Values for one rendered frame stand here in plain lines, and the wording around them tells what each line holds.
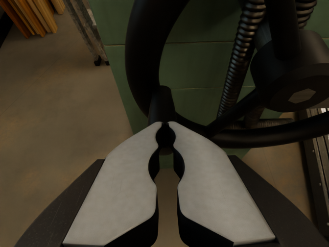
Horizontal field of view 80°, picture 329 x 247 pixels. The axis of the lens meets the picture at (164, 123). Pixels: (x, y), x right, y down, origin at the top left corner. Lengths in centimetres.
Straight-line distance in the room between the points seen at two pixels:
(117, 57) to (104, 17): 8
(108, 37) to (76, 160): 82
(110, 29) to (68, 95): 101
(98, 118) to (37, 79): 54
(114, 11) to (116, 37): 5
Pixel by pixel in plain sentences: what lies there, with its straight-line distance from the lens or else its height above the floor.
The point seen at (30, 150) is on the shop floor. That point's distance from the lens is 125.
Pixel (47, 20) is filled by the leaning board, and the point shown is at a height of 10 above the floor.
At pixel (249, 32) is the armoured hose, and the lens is 24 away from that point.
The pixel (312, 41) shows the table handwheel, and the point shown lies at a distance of 20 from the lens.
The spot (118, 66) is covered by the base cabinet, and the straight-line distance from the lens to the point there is 42.
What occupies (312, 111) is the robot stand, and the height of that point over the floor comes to 18.
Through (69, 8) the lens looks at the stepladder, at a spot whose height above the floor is 38.
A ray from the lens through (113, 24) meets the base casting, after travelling 36.
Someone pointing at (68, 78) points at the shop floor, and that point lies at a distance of 145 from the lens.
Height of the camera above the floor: 94
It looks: 59 degrees down
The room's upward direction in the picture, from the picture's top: 2 degrees counter-clockwise
